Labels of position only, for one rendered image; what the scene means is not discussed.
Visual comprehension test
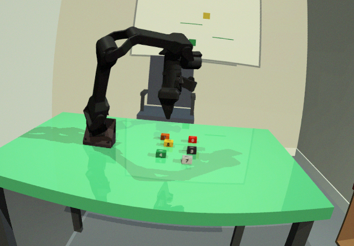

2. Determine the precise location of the red block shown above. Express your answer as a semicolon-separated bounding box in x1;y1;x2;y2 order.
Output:
189;136;197;143

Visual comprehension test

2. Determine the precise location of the orange block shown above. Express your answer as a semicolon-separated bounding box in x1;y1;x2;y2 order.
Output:
160;133;170;140

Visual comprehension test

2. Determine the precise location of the green block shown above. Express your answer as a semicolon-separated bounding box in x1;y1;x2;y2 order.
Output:
156;149;166;158

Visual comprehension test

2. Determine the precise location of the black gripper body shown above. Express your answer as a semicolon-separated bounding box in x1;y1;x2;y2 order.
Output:
158;69;182;100

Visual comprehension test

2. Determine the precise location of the yellow block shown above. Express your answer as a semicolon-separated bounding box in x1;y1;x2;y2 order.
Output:
164;139;173;147

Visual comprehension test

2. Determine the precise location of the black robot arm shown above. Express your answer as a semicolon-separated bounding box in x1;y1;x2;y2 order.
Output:
83;27;202;137

